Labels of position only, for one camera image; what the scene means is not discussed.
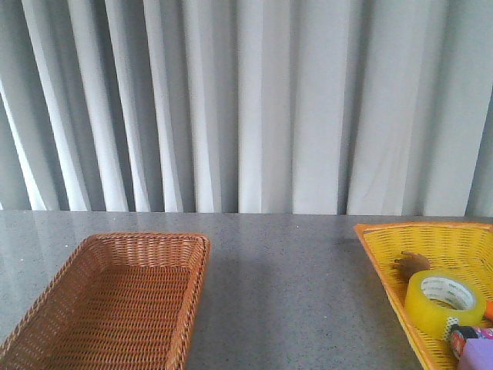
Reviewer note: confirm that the purple block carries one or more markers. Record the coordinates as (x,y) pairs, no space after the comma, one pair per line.
(477,355)

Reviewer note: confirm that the white pleated curtain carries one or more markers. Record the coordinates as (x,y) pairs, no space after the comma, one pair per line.
(295,107)

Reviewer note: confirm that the yellow packing tape roll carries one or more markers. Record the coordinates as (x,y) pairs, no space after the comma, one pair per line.
(436,300)

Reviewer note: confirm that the brown toy animal figure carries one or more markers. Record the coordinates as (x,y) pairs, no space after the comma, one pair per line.
(409,264)

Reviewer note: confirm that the yellow woven basket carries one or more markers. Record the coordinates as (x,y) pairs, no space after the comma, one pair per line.
(462,249)

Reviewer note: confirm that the brown wicker basket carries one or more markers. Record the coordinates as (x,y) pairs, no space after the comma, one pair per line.
(122,300)

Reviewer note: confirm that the orange toy carrot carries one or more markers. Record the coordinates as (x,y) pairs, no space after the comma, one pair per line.
(489,310)

